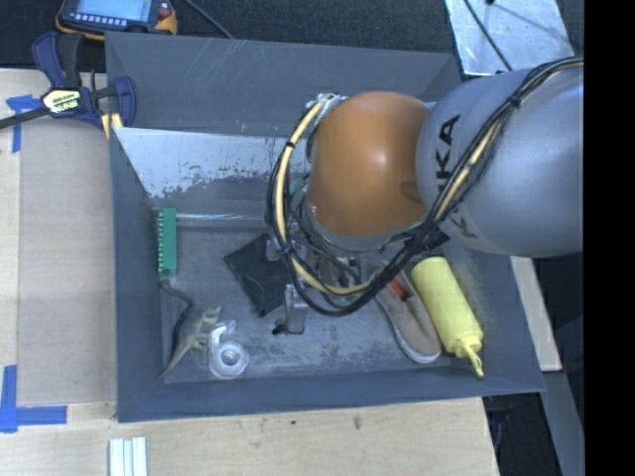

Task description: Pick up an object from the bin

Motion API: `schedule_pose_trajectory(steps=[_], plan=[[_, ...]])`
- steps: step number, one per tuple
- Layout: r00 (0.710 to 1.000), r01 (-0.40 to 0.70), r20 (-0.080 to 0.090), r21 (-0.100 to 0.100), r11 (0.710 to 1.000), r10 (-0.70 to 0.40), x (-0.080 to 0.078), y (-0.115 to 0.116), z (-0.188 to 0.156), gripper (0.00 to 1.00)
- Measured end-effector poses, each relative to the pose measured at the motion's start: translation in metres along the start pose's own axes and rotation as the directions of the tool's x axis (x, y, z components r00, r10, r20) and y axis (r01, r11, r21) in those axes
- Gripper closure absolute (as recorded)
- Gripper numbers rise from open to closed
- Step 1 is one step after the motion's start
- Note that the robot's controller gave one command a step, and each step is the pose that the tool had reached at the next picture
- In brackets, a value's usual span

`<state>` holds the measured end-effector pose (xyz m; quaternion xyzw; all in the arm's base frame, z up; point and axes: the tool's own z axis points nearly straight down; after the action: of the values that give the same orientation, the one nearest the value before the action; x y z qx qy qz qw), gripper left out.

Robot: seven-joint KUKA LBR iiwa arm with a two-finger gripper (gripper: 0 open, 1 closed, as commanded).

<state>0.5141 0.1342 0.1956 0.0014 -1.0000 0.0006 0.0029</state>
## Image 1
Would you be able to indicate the black square pad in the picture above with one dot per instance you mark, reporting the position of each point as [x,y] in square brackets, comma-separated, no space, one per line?
[255,273]

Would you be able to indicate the grey-brown toy dinosaur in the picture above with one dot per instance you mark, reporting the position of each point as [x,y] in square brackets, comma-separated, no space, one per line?
[191,327]

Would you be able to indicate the pale wood flat board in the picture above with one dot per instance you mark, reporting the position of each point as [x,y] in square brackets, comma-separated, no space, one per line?
[64,266]

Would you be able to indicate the grey metal bin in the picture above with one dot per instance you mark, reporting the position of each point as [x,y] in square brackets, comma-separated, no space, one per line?
[208,87]

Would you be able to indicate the dark green flat block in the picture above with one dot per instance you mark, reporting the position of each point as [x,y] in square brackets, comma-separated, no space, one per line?
[167,241]

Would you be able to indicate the tan slipper shoe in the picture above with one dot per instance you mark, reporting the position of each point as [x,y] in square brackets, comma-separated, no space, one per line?
[414,327]

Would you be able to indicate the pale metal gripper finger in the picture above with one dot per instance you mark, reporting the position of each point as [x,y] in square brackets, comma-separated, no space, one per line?
[296,311]
[272,250]

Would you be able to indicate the clear plastic tape dispenser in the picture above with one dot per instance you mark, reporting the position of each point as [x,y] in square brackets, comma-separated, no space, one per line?
[228,357]

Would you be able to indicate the yellow squeeze bottle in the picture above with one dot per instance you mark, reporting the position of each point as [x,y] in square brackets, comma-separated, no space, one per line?
[446,305]

